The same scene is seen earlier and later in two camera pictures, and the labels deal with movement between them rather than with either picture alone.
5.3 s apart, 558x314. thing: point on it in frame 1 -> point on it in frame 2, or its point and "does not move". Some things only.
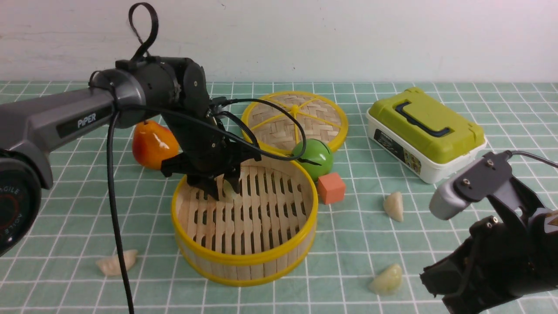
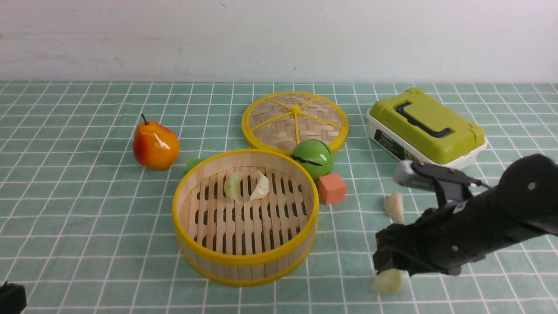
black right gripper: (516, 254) -> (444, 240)
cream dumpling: (393, 206) does not move
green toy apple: (318, 158) does not move
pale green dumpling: (229, 192) does not move
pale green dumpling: (387, 282) does not move
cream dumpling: (112, 266) -> (263, 186)
